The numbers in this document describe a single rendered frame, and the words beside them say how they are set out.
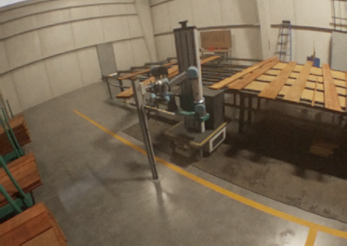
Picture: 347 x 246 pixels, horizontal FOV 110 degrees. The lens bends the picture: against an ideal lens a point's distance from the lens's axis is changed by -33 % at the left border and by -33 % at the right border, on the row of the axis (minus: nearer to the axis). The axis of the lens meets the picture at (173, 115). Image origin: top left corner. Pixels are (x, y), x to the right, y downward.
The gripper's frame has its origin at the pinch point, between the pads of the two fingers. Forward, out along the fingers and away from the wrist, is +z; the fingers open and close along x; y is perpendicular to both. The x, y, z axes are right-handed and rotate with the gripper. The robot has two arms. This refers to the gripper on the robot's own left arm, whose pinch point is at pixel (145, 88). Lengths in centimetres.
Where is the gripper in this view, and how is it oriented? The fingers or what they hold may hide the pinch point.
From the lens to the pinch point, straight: 192.2
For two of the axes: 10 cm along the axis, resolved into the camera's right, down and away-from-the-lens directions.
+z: -6.7, 3.8, -6.4
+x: 7.3, 2.0, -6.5
